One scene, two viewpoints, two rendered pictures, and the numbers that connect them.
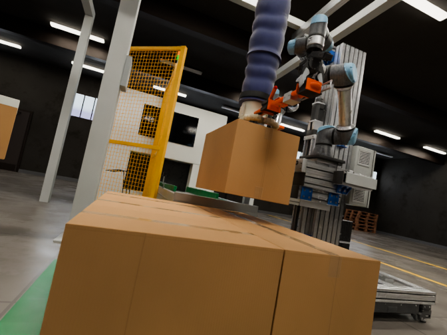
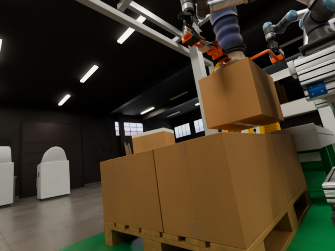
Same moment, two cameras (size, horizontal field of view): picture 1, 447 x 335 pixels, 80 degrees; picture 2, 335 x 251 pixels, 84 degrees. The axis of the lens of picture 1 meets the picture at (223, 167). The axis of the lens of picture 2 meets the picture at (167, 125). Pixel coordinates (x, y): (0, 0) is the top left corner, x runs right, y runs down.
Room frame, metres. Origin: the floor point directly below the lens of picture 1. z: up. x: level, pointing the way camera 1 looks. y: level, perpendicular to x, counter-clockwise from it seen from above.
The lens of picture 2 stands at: (0.45, -1.12, 0.45)
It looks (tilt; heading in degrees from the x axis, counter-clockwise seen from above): 12 degrees up; 62
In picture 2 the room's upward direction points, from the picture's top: 9 degrees counter-clockwise
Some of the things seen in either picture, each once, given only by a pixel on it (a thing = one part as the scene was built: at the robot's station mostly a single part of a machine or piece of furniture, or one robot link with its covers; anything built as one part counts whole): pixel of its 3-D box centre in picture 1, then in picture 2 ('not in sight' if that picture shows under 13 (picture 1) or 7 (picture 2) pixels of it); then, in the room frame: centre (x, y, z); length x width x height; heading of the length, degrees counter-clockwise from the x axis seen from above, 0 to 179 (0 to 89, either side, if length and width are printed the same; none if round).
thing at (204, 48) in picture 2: (292, 98); (203, 46); (1.27, -0.27, 1.20); 0.07 x 0.07 x 0.04; 18
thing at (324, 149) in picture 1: (322, 151); (320, 37); (1.86, -0.67, 1.09); 0.15 x 0.15 x 0.10
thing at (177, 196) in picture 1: (217, 203); (268, 135); (2.10, -0.01, 0.58); 0.70 x 0.03 x 0.06; 109
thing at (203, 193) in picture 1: (201, 193); not in sight; (3.63, 0.23, 0.60); 1.60 x 0.11 x 0.09; 19
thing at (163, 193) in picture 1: (158, 194); not in sight; (3.10, 0.68, 0.50); 2.31 x 0.05 x 0.19; 19
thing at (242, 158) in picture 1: (241, 164); (242, 101); (1.72, -0.11, 0.87); 0.60 x 0.40 x 0.40; 20
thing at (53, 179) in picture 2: not in sight; (53, 172); (-0.05, 5.39, 0.72); 0.74 x 0.68 x 1.45; 18
